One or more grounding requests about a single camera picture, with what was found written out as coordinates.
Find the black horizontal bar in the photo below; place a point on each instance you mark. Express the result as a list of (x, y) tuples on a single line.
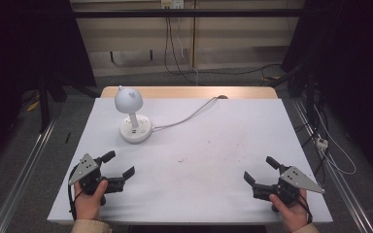
[(187, 13)]

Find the metal floor rail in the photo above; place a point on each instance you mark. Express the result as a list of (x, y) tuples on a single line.
[(22, 174), (340, 181)]

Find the white power strip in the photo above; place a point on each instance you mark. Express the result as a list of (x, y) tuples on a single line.
[(322, 143)]

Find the white wall socket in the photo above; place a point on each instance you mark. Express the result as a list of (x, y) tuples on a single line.
[(172, 4)]

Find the white desk lamp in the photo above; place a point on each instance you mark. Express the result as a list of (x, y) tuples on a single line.
[(132, 123)]

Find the person's left hand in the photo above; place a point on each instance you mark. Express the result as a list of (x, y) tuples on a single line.
[(89, 204)]

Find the white table mat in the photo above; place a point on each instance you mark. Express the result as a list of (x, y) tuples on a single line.
[(200, 181)]

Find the person's right hand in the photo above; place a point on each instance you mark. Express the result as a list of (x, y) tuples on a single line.
[(289, 215)]

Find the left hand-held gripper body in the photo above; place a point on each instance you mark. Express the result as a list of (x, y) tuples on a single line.
[(87, 168)]

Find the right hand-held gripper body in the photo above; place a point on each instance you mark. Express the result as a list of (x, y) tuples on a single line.
[(291, 183)]

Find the small black floor item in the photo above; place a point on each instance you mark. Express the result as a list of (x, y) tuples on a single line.
[(67, 137)]

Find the black curtain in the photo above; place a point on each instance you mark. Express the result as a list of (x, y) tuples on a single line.
[(353, 48), (29, 42)]

